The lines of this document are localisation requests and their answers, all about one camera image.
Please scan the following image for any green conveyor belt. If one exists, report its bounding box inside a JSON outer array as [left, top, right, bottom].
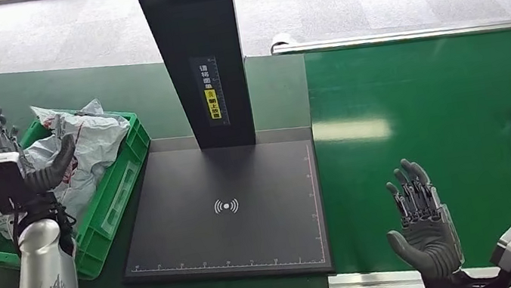
[[300, 21, 511, 288]]

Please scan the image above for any black inbound scanning machine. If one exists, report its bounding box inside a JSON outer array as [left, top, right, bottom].
[[82, 0, 336, 288]]

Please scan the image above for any green plastic crate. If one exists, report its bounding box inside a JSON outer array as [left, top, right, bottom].
[[0, 100, 172, 288]]

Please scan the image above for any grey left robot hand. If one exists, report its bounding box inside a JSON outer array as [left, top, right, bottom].
[[0, 93, 85, 202]]

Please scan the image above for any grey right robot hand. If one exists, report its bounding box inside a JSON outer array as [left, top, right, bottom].
[[375, 151, 468, 288]]

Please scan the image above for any yellow warning label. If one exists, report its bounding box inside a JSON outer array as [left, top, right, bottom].
[[203, 87, 223, 122]]

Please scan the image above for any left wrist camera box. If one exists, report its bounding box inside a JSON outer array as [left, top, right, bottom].
[[0, 149, 33, 218]]

